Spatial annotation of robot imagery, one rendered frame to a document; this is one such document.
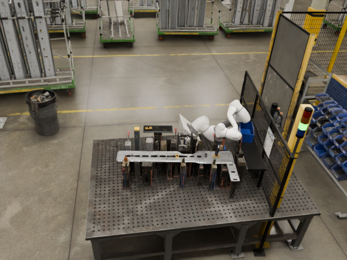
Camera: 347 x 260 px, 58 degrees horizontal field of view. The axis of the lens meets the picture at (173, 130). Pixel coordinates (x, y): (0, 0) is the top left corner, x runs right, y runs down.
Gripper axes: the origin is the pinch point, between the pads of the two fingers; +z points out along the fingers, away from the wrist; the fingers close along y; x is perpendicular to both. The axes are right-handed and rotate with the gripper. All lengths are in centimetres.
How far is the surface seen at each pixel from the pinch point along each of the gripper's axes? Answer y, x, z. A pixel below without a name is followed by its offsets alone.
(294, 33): 205, -147, -79
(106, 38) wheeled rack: 593, 214, 77
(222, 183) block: -22.9, -7.2, 27.1
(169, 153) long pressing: 5, 55, 5
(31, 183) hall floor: 54, 255, 105
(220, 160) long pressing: -6.6, -4.0, 5.2
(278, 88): 209, -147, 23
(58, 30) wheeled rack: 658, 365, 77
